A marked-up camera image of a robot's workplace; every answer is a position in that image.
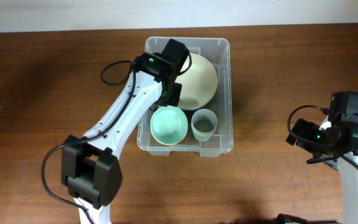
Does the light blue small bowl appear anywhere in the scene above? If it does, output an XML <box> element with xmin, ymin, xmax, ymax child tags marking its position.
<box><xmin>150</xmin><ymin>106</ymin><xmax>188</xmax><ymax>140</ymax></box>

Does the cream cup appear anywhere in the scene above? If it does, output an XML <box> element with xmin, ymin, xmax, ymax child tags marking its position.
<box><xmin>191</xmin><ymin>109</ymin><xmax>218</xmax><ymax>134</ymax></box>

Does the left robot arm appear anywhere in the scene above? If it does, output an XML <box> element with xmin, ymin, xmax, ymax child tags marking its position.
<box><xmin>61</xmin><ymin>39</ymin><xmax>190</xmax><ymax>223</ymax></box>

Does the clear plastic storage bin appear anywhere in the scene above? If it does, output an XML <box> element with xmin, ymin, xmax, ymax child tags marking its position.
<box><xmin>137</xmin><ymin>37</ymin><xmax>234</xmax><ymax>157</ymax></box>

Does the cream plate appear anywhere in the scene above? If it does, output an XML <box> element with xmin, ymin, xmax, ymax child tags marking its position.
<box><xmin>175</xmin><ymin>54</ymin><xmax>218</xmax><ymax>110</ymax></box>

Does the yellow small bowl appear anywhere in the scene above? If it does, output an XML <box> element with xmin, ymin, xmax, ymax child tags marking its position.
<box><xmin>156</xmin><ymin>139</ymin><xmax>181</xmax><ymax>146</ymax></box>

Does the mint green cup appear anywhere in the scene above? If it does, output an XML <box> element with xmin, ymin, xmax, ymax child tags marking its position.
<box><xmin>192</xmin><ymin>129</ymin><xmax>215</xmax><ymax>142</ymax></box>

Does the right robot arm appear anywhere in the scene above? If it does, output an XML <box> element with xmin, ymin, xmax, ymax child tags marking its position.
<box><xmin>286</xmin><ymin>91</ymin><xmax>358</xmax><ymax>223</ymax></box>

